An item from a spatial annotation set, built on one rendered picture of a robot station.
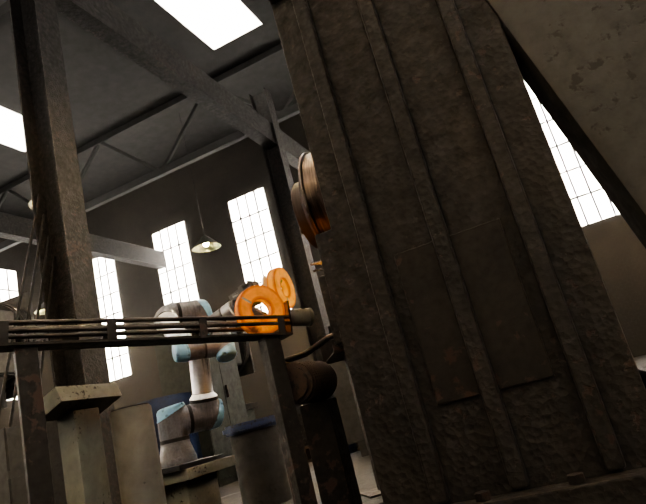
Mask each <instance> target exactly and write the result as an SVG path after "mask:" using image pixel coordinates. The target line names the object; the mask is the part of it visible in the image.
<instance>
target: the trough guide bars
mask: <svg viewBox="0 0 646 504"><path fill-rule="evenodd" d="M256 319H277V321H275V322H237V321H224V322H207V321H213V320H256ZM284 319H289V315H254V316H202V317H149V318H97V319H45V320H0V346H8V339H37V338H66V337H95V336H102V339H108V342H117V336H124V335H153V334H182V333H191V336H194V335H199V333H200V336H201V338H208V333H211V332H240V331H244V330H243V329H242V328H207V327H241V326H275V325H278V330H279V333H280V335H286V328H285V325H290V321H284ZM169 321H199V322H182V323H141V324H116V323H126V322H169ZM83 323H107V324H100V325H59V326H18V327H9V325H40V324H83ZM173 328H191V329H175V330H143V331H116V330H140V329H173ZM72 331H102V332H77V333H44V334H12V335H8V333H38V332H72Z"/></svg>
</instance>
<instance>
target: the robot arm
mask: <svg viewBox="0 0 646 504"><path fill-rule="evenodd" d="M246 282H247V283H246ZM246 282H244V283H243V284H242V285H243V286H242V285H240V286H239V287H238V290H236V291H235V292H234V293H232V294H231V295H230V296H228V297H229V299H230V301H229V302H227V303H226V304H225V305H223V306H222V307H221V308H219V309H218V310H217V311H215V312H214V313H212V309H211V307H210V305H209V303H208V302H207V301H206V300H203V299H202V300H196V299H195V300H191V301H182V302H172V303H168V304H166V305H164V306H162V307H161V308H160V309H159V310H158V311H157V313H156V314H155V317H202V316H235V311H234V308H235V302H236V300H237V298H238V296H239V295H240V294H241V293H242V292H243V291H244V290H245V289H247V288H248V287H250V286H254V285H260V284H259V283H258V281H251V280H250V281H249V280H247V281H246ZM244 284H245V285H244ZM260 304H262V303H261V302H254V303H253V305H252V312H253V314H254V315H268V314H267V312H265V311H262V310H260V309H258V308H257V307H255V306H258V305H260ZM236 355H237V352H236V348H235V343H234V342H227V343H205V344H182V345H172V356H173V359H174V361H175V362H188V361H189V367H190V376H191V386H192V396H191V398H190V399H189V402H190V404H188V405H185V403H184V402H180V403H177V404H174V405H171V406H168V407H165V408H163V409H160V410H159V411H158V412H157V414H156V416H157V425H158V432H159V439H160V446H161V450H160V456H159V457H160V463H161V468H166V467H170V466H174V465H179V464H183V463H187V462H191V461H194V460H198V458H197V454H196V452H195V450H194V448H193V446H192V444H191V442H190V436H189V434H191V433H196V432H200V431H205V430H211V429H213V428H217V427H219V426H220V425H221V424H222V422H223V418H224V405H223V402H222V400H221V399H220V398H218V396H217V394H216V393H215V392H214V391H213V385H212V376H211V367H210V359H209V358H212V357H216V358H217V360H218V361H219V362H223V363H225V362H229V361H231V360H233V359H234V358H235V357H236Z"/></svg>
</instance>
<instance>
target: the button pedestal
mask: <svg viewBox="0 0 646 504"><path fill-rule="evenodd" d="M121 396H122V394H121V392H120V390H119V388H118V386H117V384H116V383H104V384H89V385H74V386H59V387H55V388H54V389H52V390H51V391H50V392H49V393H48V394H47V395H46V396H44V397H43V399H44V408H45V417H46V422H47V421H55V420H57V424H58V432H59V441H60V449H61V458H62V466H63V475H64V483H65V492H66V500H67V504H112V501H111V494H110V486H109V479H108V472H107V465H106V457H105V450H104V443H103V435H102V428H101V421H100V414H101V413H102V412H103V411H104V410H106V409H107V408H108V407H109V406H110V405H111V404H113V403H114V402H115V401H116V400H117V399H119V398H120V397H121Z"/></svg>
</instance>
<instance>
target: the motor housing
mask: <svg viewBox="0 0 646 504"><path fill-rule="evenodd" d="M286 367H287V372H288V376H289V380H290V385H291V389H292V394H293V398H294V402H295V405H302V404H306V405H302V406H300V411H301V415H302V420H303V424H304V428H305V433H306V437H307V441H308V446H309V450H310V454H311V459H312V463H313V467H314V472H315V476H316V480H317V485H318V489H319V493H320V498H321V502H322V504H363V503H362V499H361V495H360V491H359V487H358V483H357V479H356V475H355V471H354V467H353V463H352V459H351V455H350V451H349V447H348V443H347V439H346V435H345V431H344V427H343V423H342V419H341V415H340V411H339V407H338V403H337V399H336V397H334V398H329V397H330V396H331V395H332V394H333V393H334V391H335V389H336V386H337V376H336V373H335V371H334V369H333V368H332V367H331V366H330V365H329V364H327V363H326V362H323V361H299V362H291V363H289V364H287V365H286ZM307 403H309V404H307Z"/></svg>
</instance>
